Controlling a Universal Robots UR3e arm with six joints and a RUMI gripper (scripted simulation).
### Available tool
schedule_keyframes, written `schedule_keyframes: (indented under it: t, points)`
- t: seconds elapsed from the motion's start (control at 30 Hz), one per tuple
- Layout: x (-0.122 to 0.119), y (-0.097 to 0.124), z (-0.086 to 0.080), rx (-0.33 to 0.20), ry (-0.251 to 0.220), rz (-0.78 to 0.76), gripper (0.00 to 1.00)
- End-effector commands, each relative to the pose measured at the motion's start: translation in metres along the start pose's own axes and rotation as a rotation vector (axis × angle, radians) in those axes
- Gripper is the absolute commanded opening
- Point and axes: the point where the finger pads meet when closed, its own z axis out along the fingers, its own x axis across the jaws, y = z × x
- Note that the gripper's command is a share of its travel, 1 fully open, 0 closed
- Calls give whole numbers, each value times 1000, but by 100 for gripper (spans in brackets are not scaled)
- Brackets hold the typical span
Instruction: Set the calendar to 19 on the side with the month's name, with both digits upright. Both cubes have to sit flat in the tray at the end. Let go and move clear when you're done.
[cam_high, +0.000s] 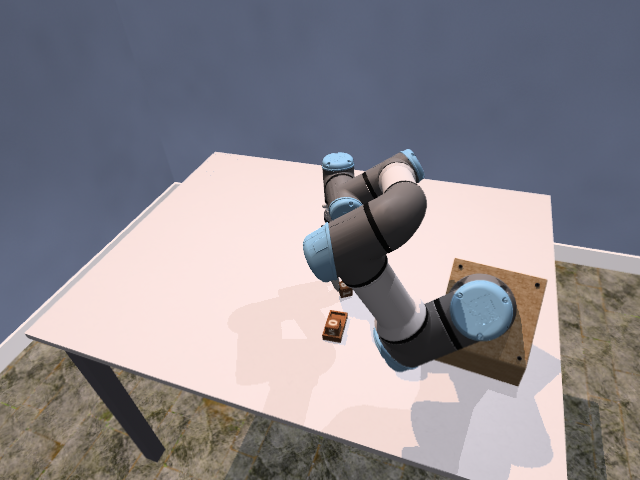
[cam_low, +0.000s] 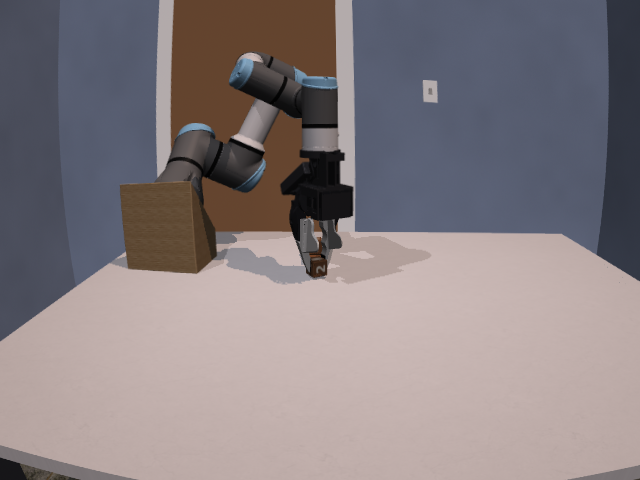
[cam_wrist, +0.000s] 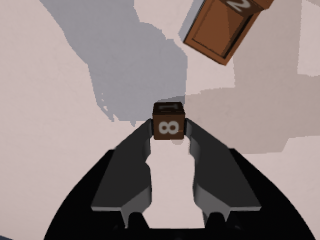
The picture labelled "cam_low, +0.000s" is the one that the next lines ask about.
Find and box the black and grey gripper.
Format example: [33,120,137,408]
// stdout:
[289,149,353,272]

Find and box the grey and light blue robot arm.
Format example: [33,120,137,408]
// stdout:
[154,51,339,205]

